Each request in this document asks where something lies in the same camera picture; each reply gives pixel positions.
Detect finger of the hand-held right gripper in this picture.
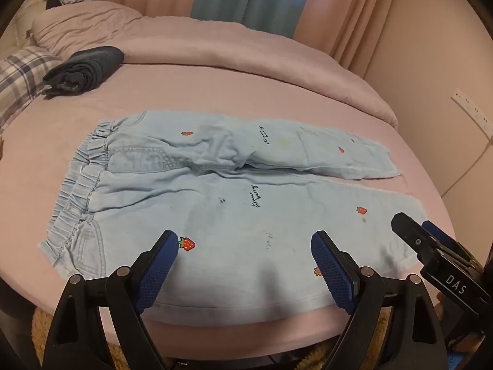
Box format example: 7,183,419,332
391,212,437,260
421,220,483,268

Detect pink duvet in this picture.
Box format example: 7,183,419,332
31,1,398,128

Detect light blue strawberry pants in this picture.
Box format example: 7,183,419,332
37,110,421,317

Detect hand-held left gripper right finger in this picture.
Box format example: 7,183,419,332
310,230,449,370

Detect dark folded clothes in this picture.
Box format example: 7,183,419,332
42,46,124,97

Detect pink bed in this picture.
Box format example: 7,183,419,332
0,60,457,349

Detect plaid pillow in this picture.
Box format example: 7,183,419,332
0,45,62,134

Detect white power strip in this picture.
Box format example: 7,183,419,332
450,88,493,140

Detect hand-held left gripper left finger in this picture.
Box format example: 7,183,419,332
40,230,180,370

